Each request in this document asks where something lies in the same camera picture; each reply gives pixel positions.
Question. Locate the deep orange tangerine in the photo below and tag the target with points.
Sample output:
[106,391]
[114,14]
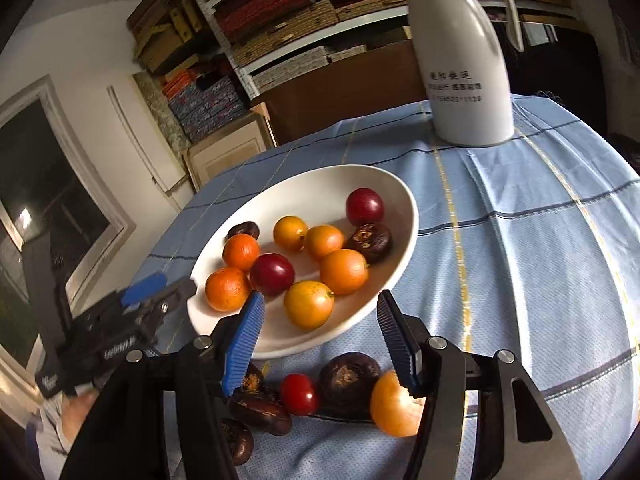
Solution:
[241,251]
[227,288]

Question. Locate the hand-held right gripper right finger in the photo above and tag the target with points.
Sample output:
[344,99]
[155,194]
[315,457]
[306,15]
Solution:
[397,345]

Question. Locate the stack of brown yellow boxes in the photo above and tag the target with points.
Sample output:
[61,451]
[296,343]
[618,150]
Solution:
[165,25]

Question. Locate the white thermos jug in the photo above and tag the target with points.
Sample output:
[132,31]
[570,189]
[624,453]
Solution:
[470,60]

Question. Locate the stack of blue patterned boxes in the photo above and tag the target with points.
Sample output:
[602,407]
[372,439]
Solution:
[205,105]

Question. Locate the large dark water chestnut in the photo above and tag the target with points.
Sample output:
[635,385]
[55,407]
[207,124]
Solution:
[370,241]

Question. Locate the small orange kumquat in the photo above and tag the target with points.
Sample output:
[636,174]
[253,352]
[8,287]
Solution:
[324,241]

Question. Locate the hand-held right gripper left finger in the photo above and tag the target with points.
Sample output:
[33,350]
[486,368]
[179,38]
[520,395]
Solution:
[242,345]

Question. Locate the yellow tomato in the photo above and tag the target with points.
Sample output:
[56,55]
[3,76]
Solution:
[290,232]

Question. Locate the red cherry tomato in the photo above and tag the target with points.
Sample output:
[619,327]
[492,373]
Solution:
[299,394]

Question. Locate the grey marble slab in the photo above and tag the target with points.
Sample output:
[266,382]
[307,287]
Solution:
[160,115]

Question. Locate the white metal shelf unit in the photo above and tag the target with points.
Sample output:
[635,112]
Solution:
[320,35]

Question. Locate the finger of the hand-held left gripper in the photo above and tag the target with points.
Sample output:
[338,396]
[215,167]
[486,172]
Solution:
[175,295]
[145,287]

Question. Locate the yellow-orange citrus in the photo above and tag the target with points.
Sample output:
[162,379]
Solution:
[308,305]

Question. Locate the white framed window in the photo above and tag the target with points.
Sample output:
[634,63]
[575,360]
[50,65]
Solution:
[60,200]

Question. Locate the stack of red patterned boxes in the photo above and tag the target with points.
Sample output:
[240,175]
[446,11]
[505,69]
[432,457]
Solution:
[260,7]

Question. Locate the red plum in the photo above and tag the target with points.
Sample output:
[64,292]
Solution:
[365,206]
[272,274]

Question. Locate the pale framed picture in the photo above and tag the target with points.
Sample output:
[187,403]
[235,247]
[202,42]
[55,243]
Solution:
[225,152]

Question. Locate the brown board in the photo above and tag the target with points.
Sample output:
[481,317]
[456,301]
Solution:
[340,95]

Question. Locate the pale orange citrus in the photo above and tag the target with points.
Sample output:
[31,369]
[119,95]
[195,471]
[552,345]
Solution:
[390,410]

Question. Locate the stack of tan woven boxes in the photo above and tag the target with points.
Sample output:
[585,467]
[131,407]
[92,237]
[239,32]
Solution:
[285,35]

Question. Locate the small dark water chestnut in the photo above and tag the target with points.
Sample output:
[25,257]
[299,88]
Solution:
[243,230]

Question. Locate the white plate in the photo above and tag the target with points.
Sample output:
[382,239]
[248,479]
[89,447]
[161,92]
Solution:
[320,192]

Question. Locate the blue checked tablecloth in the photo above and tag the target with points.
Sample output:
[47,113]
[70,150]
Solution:
[525,260]

